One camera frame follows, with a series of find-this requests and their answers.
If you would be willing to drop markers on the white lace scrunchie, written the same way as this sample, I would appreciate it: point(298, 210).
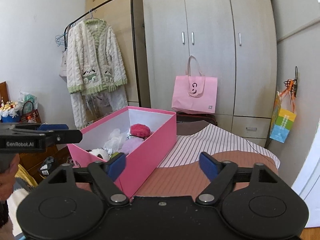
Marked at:
point(116, 138)

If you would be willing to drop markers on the metal robe hanger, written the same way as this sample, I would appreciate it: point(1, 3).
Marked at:
point(92, 15)

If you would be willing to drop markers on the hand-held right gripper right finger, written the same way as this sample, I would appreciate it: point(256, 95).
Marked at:
point(208, 167)

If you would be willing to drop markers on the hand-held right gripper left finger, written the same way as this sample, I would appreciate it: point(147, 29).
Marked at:
point(117, 167)

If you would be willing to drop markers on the pink tote bag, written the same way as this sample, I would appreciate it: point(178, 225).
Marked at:
point(195, 97)

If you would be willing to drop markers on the blue flower bouquet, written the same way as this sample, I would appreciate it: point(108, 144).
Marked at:
point(8, 112)

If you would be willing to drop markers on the pink fluffy ball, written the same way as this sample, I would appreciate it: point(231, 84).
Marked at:
point(140, 130)

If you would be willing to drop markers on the white green fluffy robe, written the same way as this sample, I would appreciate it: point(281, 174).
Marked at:
point(95, 55)

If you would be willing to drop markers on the beige wooden board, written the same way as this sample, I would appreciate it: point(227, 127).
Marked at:
point(112, 5)

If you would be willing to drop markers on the pink cardboard box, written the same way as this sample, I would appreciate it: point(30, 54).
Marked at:
point(150, 160)

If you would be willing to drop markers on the colourful paper bag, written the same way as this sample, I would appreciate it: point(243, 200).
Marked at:
point(282, 125)

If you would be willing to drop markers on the purple plush toy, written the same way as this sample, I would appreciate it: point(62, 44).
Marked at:
point(132, 145)

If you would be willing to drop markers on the grey wooden wardrobe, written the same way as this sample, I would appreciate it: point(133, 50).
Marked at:
point(207, 17)

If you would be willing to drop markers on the white cloth tote bag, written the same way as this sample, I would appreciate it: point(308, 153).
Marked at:
point(63, 67)

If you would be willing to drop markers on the black clothes rack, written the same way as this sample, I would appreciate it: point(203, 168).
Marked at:
point(133, 42)

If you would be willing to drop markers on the black wall hook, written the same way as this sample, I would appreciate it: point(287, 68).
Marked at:
point(293, 85)

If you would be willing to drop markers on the wooden headboard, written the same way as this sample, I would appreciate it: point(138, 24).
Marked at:
point(2, 92)

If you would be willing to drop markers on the black labelled item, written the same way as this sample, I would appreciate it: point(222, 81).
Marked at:
point(47, 166)

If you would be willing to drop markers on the white green plastic bag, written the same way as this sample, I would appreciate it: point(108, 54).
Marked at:
point(28, 98)

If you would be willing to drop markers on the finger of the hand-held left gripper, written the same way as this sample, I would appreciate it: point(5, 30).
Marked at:
point(67, 135)
point(52, 127)

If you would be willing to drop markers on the white brown plush dog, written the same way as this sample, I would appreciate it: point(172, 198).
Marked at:
point(98, 153)

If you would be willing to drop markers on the white door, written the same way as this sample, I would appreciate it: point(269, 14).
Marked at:
point(310, 175)

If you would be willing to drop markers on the person's left hand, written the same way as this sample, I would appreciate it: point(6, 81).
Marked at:
point(7, 185)

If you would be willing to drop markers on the wooden nightstand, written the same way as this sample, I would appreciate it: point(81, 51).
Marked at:
point(57, 157)

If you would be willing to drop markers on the yellow cloth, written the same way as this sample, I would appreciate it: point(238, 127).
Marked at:
point(23, 176)

